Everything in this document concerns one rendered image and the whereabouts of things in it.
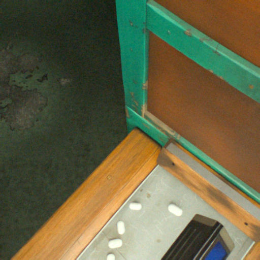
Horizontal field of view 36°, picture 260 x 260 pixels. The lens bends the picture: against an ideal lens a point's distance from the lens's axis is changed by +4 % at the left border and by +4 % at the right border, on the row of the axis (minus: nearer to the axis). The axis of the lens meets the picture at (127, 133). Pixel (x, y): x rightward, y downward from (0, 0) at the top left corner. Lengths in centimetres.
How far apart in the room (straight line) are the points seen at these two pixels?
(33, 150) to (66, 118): 23
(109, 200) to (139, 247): 14
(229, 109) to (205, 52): 15
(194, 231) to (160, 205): 37
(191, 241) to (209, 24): 35
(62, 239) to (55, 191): 86
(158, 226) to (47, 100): 119
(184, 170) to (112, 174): 20
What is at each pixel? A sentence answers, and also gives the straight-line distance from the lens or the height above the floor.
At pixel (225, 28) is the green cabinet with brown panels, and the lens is 61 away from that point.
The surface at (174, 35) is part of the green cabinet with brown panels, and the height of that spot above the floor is 124.
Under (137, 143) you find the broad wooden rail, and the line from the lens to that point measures 109.
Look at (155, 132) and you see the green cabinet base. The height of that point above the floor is 81.
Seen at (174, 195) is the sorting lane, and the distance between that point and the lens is 107.
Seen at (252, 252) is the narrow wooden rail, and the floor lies 77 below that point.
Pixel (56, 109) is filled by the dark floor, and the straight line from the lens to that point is 204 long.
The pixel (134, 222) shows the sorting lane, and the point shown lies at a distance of 106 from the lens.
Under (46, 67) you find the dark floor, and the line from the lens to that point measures 218.
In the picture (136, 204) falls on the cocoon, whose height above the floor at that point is 76.
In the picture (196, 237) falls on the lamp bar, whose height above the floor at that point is 110.
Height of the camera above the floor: 178
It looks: 66 degrees down
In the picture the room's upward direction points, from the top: 5 degrees counter-clockwise
